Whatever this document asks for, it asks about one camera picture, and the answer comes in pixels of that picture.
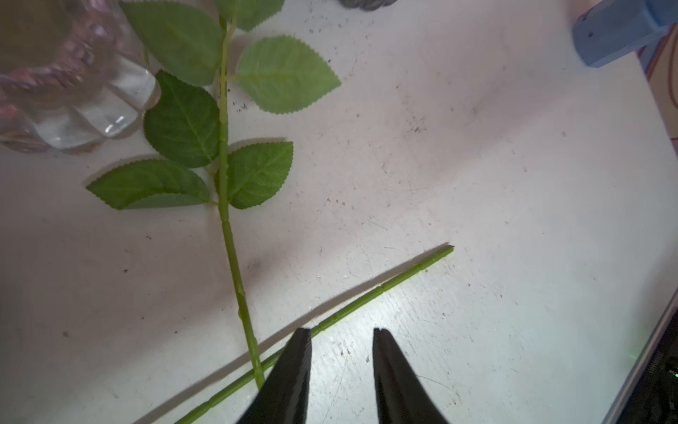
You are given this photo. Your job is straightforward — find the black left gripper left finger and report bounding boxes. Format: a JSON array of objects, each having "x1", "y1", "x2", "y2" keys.
[{"x1": 238, "y1": 328, "x2": 313, "y2": 424}]

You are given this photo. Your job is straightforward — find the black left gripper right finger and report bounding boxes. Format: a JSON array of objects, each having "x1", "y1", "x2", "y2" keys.
[{"x1": 373, "y1": 329, "x2": 448, "y2": 424}]

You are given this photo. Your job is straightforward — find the yellow wavy glass vase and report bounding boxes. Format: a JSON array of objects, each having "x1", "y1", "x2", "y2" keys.
[{"x1": 1, "y1": 1, "x2": 161, "y2": 154}]

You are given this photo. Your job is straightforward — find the purple ribbed glass vase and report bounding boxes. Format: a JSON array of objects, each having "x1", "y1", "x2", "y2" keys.
[{"x1": 340, "y1": 0, "x2": 397, "y2": 12}]

